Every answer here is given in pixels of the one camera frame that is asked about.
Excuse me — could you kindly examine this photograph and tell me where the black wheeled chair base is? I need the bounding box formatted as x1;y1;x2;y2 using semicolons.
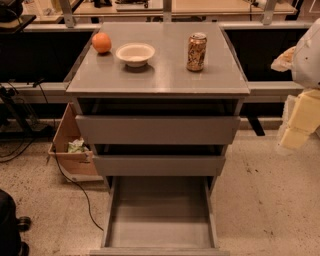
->
0;190;29;256

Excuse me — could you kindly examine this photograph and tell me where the orange soda can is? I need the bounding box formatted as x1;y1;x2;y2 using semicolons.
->
186;32;207;72

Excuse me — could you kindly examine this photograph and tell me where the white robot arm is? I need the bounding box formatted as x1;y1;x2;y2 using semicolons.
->
271;19;320;154

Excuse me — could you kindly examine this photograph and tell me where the orange fruit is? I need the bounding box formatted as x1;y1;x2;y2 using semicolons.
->
92;32;112;54

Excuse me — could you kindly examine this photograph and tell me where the grey top drawer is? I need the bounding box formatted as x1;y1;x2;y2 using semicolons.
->
76;115;240;145

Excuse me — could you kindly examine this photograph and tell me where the grey open bottom drawer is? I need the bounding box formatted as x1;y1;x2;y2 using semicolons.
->
89;177;230;256

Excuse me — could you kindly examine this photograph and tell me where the black floor cable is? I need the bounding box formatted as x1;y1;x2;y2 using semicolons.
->
51;143;105;232

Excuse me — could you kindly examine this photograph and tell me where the wooden background desk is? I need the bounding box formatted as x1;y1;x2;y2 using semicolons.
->
24;0;296;23

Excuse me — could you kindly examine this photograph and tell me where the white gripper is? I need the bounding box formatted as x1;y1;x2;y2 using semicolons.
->
271;46;320;150

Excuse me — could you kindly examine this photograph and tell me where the grey drawer cabinet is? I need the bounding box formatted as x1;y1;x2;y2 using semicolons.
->
65;21;251;188

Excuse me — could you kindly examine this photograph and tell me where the cardboard box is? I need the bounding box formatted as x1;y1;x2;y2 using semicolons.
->
48;103;101;182

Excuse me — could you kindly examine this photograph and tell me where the crumpled paper in box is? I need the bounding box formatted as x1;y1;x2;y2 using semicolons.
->
67;139;88;153

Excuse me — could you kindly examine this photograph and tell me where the grey middle drawer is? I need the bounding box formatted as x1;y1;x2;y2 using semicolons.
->
93;155;225;176

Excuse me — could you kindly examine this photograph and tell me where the white paper bowl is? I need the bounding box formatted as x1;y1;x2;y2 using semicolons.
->
116;43;155;68

